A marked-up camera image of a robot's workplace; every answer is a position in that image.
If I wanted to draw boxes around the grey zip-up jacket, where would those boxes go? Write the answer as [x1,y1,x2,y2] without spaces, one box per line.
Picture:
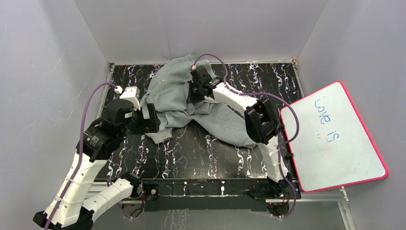
[140,52,256,149]

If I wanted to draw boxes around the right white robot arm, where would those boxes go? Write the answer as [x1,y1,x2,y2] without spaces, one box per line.
[189,65,292,198]

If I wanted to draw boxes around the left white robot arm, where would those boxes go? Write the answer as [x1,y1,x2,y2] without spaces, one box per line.
[33,99,160,230]

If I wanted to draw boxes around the pink-framed whiteboard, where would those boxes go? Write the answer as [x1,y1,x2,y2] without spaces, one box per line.
[281,81,388,192]

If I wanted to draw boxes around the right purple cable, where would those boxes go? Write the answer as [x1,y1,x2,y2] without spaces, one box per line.
[193,53,302,219]

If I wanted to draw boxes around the purple cable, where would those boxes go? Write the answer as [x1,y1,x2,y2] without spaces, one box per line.
[193,53,302,219]
[44,82,123,230]

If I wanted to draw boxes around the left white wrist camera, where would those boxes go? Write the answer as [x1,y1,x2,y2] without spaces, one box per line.
[119,86,141,110]

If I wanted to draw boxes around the aluminium table frame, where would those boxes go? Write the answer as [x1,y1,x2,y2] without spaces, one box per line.
[89,61,355,229]

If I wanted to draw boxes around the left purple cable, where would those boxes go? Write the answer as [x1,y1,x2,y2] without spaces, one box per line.
[44,82,123,230]

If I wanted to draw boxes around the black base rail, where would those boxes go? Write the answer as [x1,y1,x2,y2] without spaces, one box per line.
[143,178,302,214]

